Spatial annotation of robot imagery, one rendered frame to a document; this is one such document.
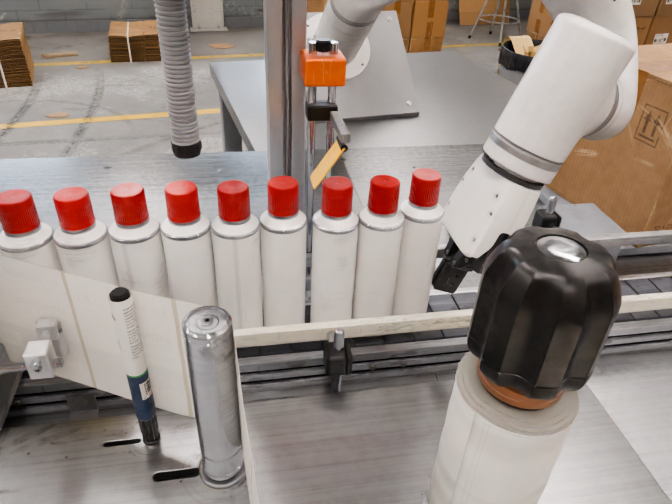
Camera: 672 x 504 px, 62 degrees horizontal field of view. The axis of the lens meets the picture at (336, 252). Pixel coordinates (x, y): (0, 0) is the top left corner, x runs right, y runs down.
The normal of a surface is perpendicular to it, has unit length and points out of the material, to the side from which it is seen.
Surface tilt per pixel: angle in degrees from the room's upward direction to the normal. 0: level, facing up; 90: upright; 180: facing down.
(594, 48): 80
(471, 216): 70
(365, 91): 45
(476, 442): 87
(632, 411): 0
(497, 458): 87
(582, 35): 75
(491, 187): 66
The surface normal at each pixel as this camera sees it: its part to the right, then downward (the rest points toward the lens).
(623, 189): -0.93, 0.17
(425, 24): 0.30, 0.55
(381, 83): 0.26, -0.20
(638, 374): 0.04, -0.83
